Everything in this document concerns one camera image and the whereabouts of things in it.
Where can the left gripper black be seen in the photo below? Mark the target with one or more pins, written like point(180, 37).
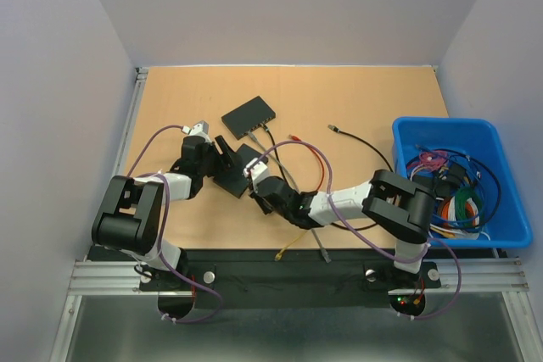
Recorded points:
point(228, 158)

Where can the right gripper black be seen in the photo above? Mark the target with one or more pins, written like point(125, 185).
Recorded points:
point(258, 197)

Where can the black box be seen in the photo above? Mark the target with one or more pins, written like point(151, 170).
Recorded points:
point(233, 180)

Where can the black network switch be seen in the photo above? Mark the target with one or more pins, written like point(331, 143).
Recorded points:
point(247, 117)

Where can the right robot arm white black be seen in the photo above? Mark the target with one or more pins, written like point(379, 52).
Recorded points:
point(402, 207)

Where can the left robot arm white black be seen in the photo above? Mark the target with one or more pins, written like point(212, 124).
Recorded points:
point(132, 215)

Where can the blue plastic bin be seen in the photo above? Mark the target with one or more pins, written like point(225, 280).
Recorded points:
point(464, 163)

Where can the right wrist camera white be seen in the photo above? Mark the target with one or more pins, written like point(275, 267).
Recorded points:
point(255, 172)

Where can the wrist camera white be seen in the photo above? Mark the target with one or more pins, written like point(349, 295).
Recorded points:
point(255, 172)
point(200, 129)

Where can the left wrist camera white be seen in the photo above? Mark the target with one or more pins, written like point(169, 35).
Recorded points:
point(200, 129)

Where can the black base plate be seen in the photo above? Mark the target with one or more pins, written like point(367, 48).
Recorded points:
point(252, 279)

